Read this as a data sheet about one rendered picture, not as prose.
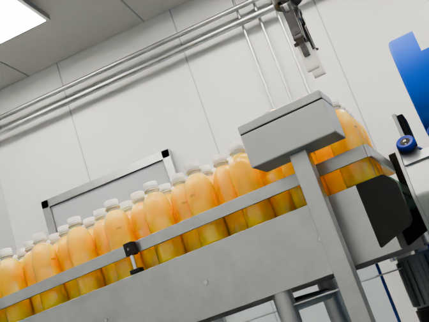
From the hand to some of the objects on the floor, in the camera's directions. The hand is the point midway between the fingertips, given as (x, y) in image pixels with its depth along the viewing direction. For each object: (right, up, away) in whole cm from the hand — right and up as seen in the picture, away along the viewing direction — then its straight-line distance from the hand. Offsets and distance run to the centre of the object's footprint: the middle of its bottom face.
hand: (312, 61), depth 152 cm
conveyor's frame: (-18, -143, +8) cm, 144 cm away
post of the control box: (+26, -114, -40) cm, 124 cm away
